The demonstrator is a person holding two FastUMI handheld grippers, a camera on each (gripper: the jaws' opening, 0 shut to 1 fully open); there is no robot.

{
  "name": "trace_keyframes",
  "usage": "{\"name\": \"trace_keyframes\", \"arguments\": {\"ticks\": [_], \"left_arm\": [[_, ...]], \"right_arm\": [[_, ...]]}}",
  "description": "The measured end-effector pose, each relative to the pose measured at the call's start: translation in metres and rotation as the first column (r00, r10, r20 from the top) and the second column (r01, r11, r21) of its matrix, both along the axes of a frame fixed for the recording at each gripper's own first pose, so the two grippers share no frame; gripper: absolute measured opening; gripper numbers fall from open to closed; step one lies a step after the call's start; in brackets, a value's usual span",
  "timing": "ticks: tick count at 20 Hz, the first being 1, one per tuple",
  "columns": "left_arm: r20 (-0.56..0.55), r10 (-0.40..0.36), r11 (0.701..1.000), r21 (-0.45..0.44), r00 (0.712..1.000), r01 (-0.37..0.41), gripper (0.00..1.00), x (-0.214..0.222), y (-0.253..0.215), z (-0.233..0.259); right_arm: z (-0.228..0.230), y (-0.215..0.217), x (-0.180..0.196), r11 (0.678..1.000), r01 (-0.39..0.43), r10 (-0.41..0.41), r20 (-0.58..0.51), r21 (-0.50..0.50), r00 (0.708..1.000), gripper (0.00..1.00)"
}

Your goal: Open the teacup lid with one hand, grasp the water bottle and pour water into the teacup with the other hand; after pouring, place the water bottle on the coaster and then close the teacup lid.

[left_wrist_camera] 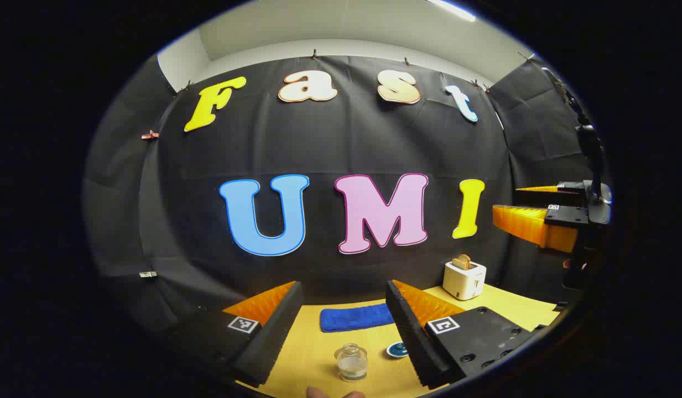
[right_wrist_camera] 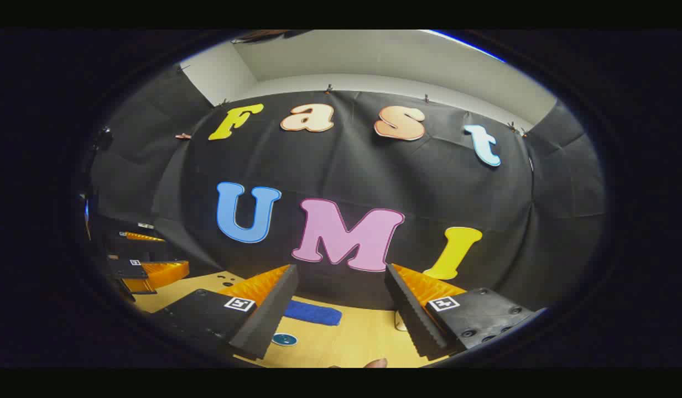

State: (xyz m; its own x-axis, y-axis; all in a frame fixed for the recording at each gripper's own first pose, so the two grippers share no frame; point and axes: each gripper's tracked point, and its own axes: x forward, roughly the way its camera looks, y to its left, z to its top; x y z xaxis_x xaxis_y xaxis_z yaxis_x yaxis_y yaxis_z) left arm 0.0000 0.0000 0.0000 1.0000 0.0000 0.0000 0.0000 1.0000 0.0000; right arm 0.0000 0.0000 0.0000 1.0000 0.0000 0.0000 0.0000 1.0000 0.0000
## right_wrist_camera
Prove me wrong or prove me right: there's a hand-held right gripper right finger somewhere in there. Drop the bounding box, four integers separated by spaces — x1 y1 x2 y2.
385 263 537 362

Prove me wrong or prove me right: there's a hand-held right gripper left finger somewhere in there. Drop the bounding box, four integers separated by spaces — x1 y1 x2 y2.
147 264 299 362

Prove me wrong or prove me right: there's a blue folded towel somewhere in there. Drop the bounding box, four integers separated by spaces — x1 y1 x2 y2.
284 300 343 327

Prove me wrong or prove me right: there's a black backdrop cloth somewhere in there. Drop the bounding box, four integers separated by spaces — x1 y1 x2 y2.
89 61 607 313

